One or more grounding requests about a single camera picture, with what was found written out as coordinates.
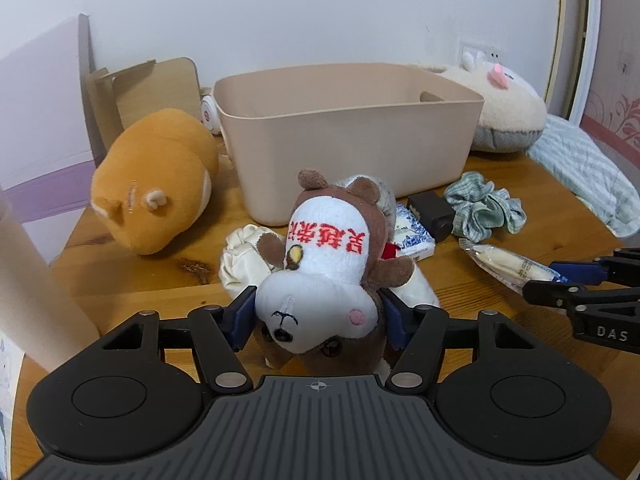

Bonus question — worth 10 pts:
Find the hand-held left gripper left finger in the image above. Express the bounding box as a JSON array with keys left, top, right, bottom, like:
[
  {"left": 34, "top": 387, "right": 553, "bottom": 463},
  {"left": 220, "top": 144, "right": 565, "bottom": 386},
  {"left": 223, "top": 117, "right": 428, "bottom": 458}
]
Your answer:
[{"left": 100, "top": 285, "right": 258, "bottom": 396}]

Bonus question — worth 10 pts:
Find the orange hamster plush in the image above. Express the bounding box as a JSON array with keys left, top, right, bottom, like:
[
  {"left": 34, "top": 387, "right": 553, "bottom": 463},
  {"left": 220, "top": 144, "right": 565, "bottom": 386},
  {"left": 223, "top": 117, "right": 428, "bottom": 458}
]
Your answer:
[{"left": 90, "top": 107, "right": 221, "bottom": 256}]

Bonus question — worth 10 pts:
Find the white printed paper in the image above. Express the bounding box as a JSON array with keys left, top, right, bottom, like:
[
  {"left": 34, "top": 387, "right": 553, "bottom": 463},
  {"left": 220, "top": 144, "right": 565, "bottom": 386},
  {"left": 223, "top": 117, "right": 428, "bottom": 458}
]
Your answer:
[{"left": 0, "top": 330, "right": 26, "bottom": 441}]

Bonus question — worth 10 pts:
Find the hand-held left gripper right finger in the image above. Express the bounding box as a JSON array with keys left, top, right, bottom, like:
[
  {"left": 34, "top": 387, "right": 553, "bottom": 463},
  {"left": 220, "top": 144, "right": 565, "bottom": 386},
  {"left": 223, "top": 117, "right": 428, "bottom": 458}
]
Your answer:
[{"left": 382, "top": 287, "right": 538, "bottom": 396}]

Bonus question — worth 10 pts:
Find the beige cylinder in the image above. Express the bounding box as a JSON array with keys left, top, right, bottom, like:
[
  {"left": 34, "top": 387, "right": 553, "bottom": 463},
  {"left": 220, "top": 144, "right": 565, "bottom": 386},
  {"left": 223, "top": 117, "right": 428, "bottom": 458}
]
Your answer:
[{"left": 0, "top": 190, "right": 101, "bottom": 373}]

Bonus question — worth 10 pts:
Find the cream plush with pink nose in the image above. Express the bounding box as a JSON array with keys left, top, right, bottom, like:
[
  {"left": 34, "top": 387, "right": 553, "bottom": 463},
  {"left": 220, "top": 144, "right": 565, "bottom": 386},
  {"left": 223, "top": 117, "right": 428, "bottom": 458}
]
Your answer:
[{"left": 425, "top": 50, "right": 548, "bottom": 153}]

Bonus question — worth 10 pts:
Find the green striped scrunchie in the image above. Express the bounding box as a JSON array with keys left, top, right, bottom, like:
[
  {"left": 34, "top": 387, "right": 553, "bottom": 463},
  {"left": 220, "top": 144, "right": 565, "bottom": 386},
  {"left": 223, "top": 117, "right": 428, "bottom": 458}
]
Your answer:
[{"left": 444, "top": 171, "right": 527, "bottom": 238}]

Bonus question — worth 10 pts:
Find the blue floral tissue packet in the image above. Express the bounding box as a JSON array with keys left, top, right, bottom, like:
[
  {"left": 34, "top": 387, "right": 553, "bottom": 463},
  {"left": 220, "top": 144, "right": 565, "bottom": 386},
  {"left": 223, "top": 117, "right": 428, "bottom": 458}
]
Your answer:
[{"left": 392, "top": 203, "right": 436, "bottom": 262}]

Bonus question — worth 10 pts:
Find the white wooden frame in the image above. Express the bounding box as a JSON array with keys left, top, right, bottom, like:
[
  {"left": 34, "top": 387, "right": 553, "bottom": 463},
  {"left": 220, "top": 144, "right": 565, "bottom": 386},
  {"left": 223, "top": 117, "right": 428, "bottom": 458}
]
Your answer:
[{"left": 545, "top": 0, "right": 601, "bottom": 121}]

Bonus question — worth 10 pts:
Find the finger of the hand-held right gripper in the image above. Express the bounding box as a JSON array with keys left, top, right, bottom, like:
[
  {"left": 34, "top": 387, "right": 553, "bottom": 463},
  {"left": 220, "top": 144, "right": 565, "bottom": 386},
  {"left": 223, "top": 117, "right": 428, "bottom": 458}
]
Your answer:
[
  {"left": 550, "top": 247, "right": 640, "bottom": 283},
  {"left": 522, "top": 282, "right": 640, "bottom": 311}
]

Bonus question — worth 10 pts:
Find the beige plastic container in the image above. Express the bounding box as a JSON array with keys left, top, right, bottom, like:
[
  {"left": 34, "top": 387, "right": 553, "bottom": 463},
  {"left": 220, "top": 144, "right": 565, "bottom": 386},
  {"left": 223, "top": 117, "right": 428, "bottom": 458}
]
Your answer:
[{"left": 212, "top": 62, "right": 486, "bottom": 226}]

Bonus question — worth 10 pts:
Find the brown cardboard piece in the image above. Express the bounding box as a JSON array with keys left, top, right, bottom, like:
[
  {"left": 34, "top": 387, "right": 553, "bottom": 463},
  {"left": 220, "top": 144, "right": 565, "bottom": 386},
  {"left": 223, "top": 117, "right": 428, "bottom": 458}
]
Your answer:
[{"left": 82, "top": 56, "right": 201, "bottom": 153}]

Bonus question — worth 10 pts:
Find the clear snack stick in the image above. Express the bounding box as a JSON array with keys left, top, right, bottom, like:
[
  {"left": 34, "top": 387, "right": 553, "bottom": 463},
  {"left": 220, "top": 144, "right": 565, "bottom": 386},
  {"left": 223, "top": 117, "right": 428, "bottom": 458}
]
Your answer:
[{"left": 459, "top": 237, "right": 563, "bottom": 293}]

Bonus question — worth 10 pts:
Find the small black box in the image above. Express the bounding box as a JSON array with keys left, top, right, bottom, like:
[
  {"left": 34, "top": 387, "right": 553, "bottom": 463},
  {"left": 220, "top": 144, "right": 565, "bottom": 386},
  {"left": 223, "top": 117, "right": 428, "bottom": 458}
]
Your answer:
[{"left": 406, "top": 191, "right": 457, "bottom": 243}]

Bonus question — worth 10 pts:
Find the white and purple board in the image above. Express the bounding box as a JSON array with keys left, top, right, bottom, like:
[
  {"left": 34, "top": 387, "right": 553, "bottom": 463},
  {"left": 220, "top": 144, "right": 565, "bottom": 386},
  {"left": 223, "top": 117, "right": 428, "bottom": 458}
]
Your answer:
[{"left": 0, "top": 14, "right": 108, "bottom": 261}]

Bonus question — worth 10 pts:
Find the brown and white plush bear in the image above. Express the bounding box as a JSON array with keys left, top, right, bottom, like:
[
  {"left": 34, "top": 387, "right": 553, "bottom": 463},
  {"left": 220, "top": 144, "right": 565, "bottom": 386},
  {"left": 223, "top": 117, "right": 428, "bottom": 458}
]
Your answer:
[{"left": 255, "top": 169, "right": 418, "bottom": 376}]

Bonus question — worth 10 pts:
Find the white wall socket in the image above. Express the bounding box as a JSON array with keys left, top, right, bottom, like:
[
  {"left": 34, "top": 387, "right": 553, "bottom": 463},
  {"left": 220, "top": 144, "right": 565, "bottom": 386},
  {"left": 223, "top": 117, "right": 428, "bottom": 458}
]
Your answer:
[{"left": 459, "top": 40, "right": 503, "bottom": 68}]

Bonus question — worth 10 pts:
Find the white round gadget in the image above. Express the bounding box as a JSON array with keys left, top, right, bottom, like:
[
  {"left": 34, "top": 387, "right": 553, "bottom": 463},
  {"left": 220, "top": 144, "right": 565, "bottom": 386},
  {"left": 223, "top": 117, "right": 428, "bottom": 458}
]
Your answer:
[{"left": 200, "top": 87, "right": 222, "bottom": 136}]

